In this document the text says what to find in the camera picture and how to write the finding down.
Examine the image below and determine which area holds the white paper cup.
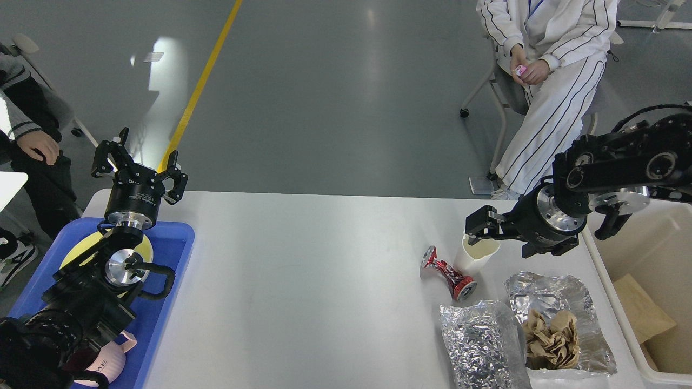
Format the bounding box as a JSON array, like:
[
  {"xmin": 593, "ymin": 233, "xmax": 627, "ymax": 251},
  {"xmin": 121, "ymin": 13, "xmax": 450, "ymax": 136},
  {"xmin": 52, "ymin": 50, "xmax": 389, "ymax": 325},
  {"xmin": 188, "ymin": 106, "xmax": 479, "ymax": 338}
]
[{"xmin": 453, "ymin": 234, "xmax": 500, "ymax": 276}]

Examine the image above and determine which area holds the small pink object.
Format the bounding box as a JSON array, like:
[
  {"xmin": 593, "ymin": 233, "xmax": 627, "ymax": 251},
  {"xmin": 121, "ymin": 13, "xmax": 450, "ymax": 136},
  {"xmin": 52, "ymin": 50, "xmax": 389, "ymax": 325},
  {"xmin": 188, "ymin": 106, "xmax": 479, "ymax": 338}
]
[{"xmin": 514, "ymin": 64, "xmax": 527, "ymax": 77}]

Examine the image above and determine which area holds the crumpled brown paper ball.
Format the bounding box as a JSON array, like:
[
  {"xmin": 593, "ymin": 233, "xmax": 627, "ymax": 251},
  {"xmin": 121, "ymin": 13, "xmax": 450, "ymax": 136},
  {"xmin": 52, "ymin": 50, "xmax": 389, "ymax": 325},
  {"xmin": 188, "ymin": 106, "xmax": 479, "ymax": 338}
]
[{"xmin": 522, "ymin": 308, "xmax": 581, "ymax": 370}]

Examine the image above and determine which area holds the yellow plastic plate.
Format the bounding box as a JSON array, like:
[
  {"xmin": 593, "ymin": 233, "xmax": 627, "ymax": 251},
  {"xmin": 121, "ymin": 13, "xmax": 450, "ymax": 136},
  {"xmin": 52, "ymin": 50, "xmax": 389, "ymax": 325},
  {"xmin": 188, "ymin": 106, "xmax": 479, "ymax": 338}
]
[{"xmin": 54, "ymin": 226, "xmax": 153, "ymax": 304}]

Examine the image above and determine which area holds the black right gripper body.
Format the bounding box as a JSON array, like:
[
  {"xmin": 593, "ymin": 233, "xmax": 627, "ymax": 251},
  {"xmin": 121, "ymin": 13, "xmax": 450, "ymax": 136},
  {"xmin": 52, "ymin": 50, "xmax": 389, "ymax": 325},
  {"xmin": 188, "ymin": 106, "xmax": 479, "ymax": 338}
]
[{"xmin": 511, "ymin": 184, "xmax": 587, "ymax": 246}]

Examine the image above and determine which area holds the blue plastic tray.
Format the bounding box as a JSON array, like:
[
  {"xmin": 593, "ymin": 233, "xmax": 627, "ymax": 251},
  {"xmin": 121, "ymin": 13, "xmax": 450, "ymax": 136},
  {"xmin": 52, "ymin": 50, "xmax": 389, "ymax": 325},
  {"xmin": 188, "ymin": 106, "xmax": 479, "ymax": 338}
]
[{"xmin": 8, "ymin": 217, "xmax": 195, "ymax": 388}]

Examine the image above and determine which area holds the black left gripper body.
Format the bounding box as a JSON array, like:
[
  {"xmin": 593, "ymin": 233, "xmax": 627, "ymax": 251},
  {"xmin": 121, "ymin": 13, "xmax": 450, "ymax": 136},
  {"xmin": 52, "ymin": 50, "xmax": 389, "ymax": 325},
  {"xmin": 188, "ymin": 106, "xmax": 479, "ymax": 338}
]
[{"xmin": 105, "ymin": 177, "xmax": 165, "ymax": 231}]

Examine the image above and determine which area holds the grey rolling chair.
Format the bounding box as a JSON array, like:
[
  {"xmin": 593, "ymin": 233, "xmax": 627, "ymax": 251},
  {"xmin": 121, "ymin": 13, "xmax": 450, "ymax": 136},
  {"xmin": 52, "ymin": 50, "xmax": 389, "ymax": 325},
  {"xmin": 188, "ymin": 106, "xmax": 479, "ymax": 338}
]
[{"xmin": 458, "ymin": 32, "xmax": 609, "ymax": 177}]

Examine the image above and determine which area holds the white plastic bin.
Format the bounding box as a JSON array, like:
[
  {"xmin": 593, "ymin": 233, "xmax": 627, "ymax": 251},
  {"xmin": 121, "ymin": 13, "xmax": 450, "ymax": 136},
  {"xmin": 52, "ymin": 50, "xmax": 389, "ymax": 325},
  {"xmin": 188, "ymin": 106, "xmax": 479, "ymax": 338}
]
[{"xmin": 581, "ymin": 200, "xmax": 691, "ymax": 386}]

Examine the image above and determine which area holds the standing person in dark clothes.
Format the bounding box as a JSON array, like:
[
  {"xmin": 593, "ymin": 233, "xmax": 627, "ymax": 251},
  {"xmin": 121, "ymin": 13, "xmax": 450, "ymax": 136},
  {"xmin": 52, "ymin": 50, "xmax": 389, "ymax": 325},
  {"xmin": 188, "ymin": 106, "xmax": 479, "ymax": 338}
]
[{"xmin": 0, "ymin": 54, "xmax": 82, "ymax": 292}]

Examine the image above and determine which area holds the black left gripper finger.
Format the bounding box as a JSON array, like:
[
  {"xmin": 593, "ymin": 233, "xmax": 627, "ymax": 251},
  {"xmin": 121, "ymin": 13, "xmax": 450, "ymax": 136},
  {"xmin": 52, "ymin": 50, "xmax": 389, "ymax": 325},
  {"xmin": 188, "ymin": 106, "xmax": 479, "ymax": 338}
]
[
  {"xmin": 92, "ymin": 128, "xmax": 136, "ymax": 185},
  {"xmin": 154, "ymin": 151, "xmax": 188, "ymax": 205}
]

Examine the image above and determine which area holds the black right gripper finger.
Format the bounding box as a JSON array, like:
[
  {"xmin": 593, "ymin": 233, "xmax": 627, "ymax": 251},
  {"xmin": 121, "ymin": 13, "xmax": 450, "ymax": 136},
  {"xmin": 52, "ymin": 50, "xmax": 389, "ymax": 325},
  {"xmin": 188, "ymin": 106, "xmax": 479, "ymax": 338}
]
[
  {"xmin": 465, "ymin": 206, "xmax": 522, "ymax": 246},
  {"xmin": 521, "ymin": 236, "xmax": 579, "ymax": 258}
]

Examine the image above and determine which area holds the white side table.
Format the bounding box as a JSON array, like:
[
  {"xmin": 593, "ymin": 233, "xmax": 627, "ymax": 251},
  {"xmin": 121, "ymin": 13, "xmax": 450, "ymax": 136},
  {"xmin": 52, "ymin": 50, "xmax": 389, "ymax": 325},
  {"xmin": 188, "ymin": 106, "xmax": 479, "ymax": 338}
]
[{"xmin": 0, "ymin": 171, "xmax": 28, "ymax": 212}]

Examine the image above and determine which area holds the crushed red soda can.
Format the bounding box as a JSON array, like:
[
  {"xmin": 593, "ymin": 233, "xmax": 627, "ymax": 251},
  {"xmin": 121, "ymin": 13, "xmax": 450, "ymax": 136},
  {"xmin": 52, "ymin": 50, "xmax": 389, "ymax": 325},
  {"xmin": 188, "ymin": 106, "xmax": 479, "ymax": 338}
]
[{"xmin": 420, "ymin": 245, "xmax": 477, "ymax": 301}]

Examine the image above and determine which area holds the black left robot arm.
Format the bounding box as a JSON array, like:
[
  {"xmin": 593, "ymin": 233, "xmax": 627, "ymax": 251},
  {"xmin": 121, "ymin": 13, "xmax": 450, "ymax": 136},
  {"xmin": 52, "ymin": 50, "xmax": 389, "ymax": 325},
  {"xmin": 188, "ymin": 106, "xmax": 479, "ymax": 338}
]
[{"xmin": 2, "ymin": 128, "xmax": 188, "ymax": 388}]

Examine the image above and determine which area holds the brown paper bag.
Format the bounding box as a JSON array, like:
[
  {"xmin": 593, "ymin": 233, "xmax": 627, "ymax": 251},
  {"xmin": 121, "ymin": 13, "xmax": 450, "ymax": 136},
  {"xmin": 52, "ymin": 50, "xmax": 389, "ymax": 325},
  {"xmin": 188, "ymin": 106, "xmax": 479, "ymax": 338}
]
[{"xmin": 613, "ymin": 274, "xmax": 677, "ymax": 344}]

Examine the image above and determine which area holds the crumpled silver foil bag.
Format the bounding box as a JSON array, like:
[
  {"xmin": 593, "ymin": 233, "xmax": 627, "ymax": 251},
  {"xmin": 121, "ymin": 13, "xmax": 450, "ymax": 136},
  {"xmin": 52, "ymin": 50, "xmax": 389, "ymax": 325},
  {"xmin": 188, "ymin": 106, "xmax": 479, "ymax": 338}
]
[{"xmin": 440, "ymin": 300, "xmax": 531, "ymax": 388}]

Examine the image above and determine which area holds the silver foil bag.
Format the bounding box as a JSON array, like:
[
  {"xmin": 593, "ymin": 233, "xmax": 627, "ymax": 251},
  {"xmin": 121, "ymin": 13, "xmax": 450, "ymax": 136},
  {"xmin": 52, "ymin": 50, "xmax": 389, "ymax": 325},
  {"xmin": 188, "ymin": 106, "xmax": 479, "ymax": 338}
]
[
  {"xmin": 504, "ymin": 271, "xmax": 617, "ymax": 376},
  {"xmin": 440, "ymin": 300, "xmax": 531, "ymax": 388}
]

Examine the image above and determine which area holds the pink HOME mug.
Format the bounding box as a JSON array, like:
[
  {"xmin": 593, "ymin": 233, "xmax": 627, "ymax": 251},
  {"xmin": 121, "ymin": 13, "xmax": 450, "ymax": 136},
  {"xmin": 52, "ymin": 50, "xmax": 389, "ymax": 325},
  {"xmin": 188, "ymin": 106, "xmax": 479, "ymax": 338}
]
[{"xmin": 71, "ymin": 331, "xmax": 137, "ymax": 384}]

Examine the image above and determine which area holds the grey chair at left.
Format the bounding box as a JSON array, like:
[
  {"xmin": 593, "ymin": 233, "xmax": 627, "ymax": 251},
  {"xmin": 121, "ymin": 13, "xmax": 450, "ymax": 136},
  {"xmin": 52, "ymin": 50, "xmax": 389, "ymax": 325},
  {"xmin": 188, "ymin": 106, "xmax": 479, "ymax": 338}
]
[{"xmin": 2, "ymin": 33, "xmax": 98, "ymax": 147}]

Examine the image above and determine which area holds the seated person in white tracksuit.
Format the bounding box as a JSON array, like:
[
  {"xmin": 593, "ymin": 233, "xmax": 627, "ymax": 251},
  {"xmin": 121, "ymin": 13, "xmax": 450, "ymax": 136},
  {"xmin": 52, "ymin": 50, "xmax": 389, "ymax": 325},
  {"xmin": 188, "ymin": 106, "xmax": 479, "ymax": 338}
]
[{"xmin": 475, "ymin": 1, "xmax": 618, "ymax": 200}]

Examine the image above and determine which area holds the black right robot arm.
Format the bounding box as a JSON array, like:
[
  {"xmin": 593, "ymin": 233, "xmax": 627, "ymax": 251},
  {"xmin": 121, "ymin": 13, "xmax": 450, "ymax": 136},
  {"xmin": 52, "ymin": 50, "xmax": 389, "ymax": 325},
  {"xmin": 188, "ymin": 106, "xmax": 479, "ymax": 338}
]
[{"xmin": 465, "ymin": 104, "xmax": 691, "ymax": 258}]

